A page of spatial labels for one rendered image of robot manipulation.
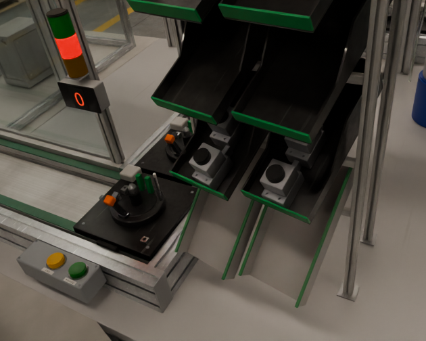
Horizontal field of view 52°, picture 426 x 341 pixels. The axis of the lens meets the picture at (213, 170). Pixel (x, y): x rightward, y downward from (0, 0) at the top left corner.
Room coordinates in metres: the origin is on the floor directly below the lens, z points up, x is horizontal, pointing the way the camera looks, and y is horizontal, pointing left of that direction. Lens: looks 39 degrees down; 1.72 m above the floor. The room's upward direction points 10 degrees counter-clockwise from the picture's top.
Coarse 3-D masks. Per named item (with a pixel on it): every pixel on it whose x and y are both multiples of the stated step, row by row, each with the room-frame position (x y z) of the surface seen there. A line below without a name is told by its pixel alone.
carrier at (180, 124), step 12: (180, 120) 1.17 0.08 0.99; (168, 132) 1.15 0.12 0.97; (180, 132) 1.08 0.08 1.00; (192, 132) 1.07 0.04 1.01; (156, 144) 1.09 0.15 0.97; (168, 144) 1.05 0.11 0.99; (180, 144) 1.04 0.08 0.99; (144, 156) 1.04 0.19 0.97; (156, 156) 1.03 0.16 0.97; (168, 156) 1.00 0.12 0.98; (144, 168) 0.98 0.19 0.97; (156, 168) 0.97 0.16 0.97; (168, 168) 0.96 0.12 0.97; (180, 180) 0.91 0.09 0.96
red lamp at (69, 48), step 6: (72, 36) 1.02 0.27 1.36; (60, 42) 1.01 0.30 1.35; (66, 42) 1.01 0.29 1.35; (72, 42) 1.01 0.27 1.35; (78, 42) 1.03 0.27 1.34; (60, 48) 1.01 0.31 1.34; (66, 48) 1.01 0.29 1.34; (72, 48) 1.01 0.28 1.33; (78, 48) 1.02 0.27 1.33; (66, 54) 1.01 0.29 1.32; (72, 54) 1.01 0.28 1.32; (78, 54) 1.02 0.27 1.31
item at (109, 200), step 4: (116, 192) 0.78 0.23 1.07; (108, 196) 0.77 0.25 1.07; (112, 196) 0.76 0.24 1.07; (116, 196) 0.77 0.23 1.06; (104, 200) 0.76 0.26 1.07; (108, 200) 0.76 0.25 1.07; (112, 200) 0.76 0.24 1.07; (108, 204) 0.75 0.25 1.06; (112, 204) 0.75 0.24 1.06; (116, 204) 0.77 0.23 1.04; (116, 208) 0.76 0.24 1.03; (120, 208) 0.77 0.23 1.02; (120, 212) 0.77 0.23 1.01; (124, 212) 0.78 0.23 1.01
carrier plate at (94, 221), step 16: (144, 176) 0.95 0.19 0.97; (112, 192) 0.90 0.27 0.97; (176, 192) 0.86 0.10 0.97; (192, 192) 0.85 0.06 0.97; (96, 208) 0.85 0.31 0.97; (176, 208) 0.80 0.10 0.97; (80, 224) 0.80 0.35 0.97; (96, 224) 0.79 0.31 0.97; (112, 224) 0.78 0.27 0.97; (160, 224) 0.75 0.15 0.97; (176, 224) 0.75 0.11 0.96; (112, 240) 0.73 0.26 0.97; (128, 240) 0.72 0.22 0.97; (160, 240) 0.70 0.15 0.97; (144, 256) 0.67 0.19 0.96
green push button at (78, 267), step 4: (76, 264) 0.67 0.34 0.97; (80, 264) 0.67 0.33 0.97; (84, 264) 0.67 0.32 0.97; (72, 268) 0.66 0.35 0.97; (76, 268) 0.66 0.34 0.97; (80, 268) 0.66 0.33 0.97; (84, 268) 0.66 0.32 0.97; (68, 272) 0.65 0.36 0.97; (72, 272) 0.65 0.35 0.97; (76, 272) 0.65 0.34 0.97; (80, 272) 0.65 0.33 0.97; (84, 272) 0.65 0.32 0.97; (72, 276) 0.64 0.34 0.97; (76, 276) 0.64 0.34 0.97; (80, 276) 0.64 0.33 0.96
